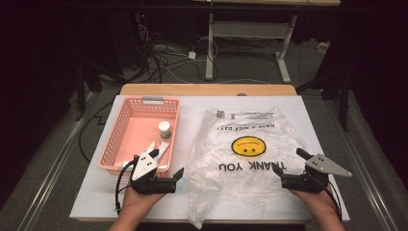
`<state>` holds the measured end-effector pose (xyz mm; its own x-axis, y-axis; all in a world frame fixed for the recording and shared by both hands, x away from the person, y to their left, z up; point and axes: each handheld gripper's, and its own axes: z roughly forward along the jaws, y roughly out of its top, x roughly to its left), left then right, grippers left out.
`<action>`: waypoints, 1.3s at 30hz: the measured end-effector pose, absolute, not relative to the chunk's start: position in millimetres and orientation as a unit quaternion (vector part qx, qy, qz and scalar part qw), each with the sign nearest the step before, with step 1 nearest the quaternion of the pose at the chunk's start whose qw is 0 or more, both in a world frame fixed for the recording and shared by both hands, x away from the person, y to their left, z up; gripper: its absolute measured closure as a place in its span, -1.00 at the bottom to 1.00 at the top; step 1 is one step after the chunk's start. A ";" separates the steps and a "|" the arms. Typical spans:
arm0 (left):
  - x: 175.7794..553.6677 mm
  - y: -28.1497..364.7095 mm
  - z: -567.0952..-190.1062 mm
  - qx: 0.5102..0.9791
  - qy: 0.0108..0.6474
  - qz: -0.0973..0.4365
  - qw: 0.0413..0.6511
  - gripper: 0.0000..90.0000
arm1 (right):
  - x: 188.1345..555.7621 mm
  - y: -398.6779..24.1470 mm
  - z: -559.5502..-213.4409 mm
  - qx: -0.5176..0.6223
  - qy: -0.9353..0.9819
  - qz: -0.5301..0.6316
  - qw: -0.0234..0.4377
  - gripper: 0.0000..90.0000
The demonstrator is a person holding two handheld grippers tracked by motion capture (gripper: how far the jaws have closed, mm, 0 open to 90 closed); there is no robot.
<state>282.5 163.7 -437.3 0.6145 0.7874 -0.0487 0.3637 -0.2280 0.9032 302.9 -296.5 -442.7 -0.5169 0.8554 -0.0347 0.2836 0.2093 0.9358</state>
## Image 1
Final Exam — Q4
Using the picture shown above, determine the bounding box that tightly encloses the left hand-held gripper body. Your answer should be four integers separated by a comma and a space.
130, 141, 178, 195

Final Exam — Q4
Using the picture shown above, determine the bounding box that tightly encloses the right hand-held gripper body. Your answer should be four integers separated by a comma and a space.
280, 153, 353, 194

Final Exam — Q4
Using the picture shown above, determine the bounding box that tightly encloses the white ointment tube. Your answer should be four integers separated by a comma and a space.
158, 141, 171, 159

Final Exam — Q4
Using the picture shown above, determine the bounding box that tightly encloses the white-capped small jar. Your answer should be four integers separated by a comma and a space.
158, 120, 172, 141

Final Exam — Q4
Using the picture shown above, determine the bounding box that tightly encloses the pink plastic basket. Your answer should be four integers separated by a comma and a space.
97, 95, 181, 178

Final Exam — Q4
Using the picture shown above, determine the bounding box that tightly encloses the smiley-face plastic bag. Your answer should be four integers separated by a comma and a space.
186, 105, 311, 230

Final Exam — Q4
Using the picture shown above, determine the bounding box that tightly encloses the person's left hand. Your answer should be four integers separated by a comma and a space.
119, 186, 167, 222

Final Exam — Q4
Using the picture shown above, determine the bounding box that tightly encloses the person's right hand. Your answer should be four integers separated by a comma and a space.
288, 182, 339, 222

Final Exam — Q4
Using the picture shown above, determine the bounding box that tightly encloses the white board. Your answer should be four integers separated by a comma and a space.
69, 94, 350, 222

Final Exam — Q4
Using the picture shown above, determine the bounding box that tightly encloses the black stand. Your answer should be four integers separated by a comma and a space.
296, 68, 351, 133
75, 61, 104, 122

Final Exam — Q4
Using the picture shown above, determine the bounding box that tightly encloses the white-legged desk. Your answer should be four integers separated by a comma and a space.
191, 0, 342, 85

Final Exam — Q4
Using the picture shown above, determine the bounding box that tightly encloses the left hand-held gripper black cable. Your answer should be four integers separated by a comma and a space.
115, 157, 140, 216

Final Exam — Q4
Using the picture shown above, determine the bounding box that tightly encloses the hand-held gripper black cable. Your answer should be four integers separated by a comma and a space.
316, 174, 344, 223
115, 157, 140, 216

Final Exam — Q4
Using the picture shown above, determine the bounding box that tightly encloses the right hand-held gripper black cable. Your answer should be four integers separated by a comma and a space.
316, 174, 344, 223

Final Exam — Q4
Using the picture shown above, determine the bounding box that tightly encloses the metal floor rail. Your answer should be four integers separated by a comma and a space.
15, 90, 99, 231
330, 99, 400, 231

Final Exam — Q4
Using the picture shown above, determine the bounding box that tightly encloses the black floor cable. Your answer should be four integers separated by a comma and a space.
78, 101, 114, 164

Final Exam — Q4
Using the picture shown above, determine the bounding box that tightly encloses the tangle of floor cables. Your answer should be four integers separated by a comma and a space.
134, 22, 222, 85

